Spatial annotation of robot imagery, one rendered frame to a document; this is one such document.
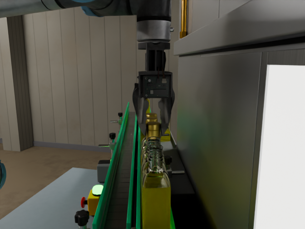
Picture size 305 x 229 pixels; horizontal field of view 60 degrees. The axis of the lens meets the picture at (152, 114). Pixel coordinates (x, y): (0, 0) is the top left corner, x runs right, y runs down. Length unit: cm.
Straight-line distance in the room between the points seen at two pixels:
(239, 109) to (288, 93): 13
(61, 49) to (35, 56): 45
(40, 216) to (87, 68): 297
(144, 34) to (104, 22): 323
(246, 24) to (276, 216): 27
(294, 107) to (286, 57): 5
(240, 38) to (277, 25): 11
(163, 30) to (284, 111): 34
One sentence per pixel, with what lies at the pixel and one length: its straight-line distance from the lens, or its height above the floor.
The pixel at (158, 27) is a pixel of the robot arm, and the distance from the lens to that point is 57.
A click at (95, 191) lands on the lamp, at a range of 102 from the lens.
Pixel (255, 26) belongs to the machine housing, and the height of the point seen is 136.
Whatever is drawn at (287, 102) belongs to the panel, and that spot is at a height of 127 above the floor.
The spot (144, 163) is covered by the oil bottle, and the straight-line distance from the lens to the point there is 59.
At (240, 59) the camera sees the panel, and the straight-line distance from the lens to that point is 42.
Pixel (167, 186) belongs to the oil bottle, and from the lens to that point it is 54.
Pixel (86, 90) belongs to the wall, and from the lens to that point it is 391.
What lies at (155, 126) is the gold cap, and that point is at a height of 116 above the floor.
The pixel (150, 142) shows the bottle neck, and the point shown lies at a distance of 58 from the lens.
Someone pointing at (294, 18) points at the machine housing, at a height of 135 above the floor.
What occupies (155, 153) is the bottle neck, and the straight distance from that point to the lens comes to 52.
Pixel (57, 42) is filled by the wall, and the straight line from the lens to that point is 412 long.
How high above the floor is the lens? 131
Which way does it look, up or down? 11 degrees down
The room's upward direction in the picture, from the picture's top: straight up
